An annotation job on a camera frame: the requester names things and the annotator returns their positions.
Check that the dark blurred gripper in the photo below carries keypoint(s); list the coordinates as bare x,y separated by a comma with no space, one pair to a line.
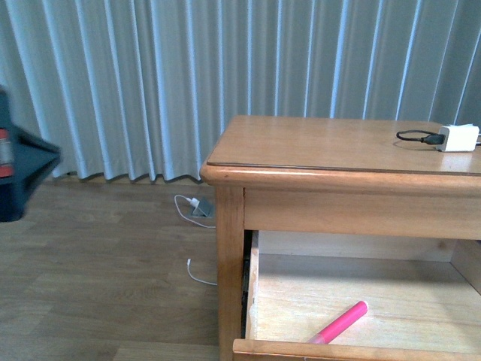
26,160

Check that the pink marker with clear cap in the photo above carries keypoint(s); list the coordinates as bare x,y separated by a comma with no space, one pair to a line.
340,324

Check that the wooden drawer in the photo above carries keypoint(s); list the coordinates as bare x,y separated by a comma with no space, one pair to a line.
423,297

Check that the grey pleated curtain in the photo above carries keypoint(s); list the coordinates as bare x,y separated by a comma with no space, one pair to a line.
147,87

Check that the open metal floor socket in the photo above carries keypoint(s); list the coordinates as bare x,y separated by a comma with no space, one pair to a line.
205,209

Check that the wooden nightstand cabinet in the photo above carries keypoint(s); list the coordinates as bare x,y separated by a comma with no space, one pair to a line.
329,176

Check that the white power adapter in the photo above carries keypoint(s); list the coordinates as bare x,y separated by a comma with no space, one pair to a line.
462,138

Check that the white wall plug charger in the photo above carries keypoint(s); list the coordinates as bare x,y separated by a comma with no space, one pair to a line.
194,202

